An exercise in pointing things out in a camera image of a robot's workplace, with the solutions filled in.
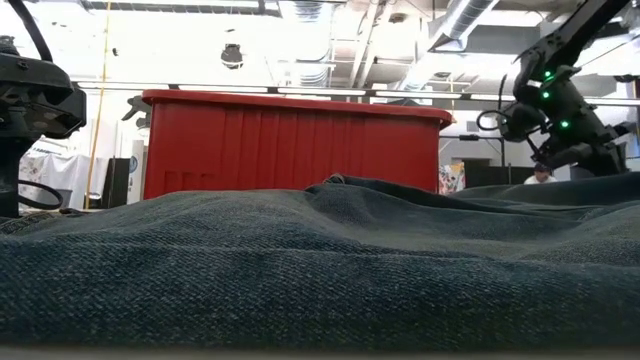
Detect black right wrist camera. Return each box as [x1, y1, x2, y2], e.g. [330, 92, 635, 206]
[498, 101, 550, 144]

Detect silver corrugated air duct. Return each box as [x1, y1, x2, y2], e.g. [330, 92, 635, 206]
[277, 0, 335, 90]

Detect black box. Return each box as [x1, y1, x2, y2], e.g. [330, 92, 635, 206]
[102, 156, 131, 209]

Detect clear spray bottle grey trigger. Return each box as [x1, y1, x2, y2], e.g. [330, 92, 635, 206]
[121, 94, 151, 204]

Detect white patterned cloth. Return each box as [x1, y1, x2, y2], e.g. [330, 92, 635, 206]
[18, 149, 110, 210]

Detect black right camera cable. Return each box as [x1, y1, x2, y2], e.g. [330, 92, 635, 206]
[475, 73, 512, 133]

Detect red plastic bin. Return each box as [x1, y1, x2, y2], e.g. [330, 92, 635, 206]
[141, 88, 454, 201]

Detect black ceiling lamp yellow band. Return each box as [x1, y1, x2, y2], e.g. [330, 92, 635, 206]
[219, 42, 245, 71]

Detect black garment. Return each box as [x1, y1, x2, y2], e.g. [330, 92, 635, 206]
[0, 172, 640, 352]

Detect black metal stand frame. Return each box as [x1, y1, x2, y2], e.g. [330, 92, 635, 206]
[439, 133, 506, 169]

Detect silver spiral air duct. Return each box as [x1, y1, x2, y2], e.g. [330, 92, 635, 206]
[397, 0, 501, 92]

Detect grey rectangular air duct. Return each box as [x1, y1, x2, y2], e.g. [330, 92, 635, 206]
[429, 22, 546, 57]

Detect dark wide display screens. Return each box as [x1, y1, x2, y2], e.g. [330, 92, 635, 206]
[464, 163, 537, 189]

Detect person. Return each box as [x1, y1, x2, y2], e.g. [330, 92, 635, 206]
[522, 161, 559, 186]

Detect black camera cable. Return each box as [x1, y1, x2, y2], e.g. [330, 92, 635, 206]
[7, 0, 65, 212]
[475, 73, 512, 133]

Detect floral patterned cloth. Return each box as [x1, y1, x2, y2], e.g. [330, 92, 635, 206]
[438, 162, 467, 196]

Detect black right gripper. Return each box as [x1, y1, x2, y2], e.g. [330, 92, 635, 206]
[537, 84, 637, 178]

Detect ceiling light strip rail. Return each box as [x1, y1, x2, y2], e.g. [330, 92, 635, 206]
[74, 80, 640, 107]

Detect black left camera cable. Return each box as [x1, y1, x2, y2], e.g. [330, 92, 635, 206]
[7, 0, 65, 212]

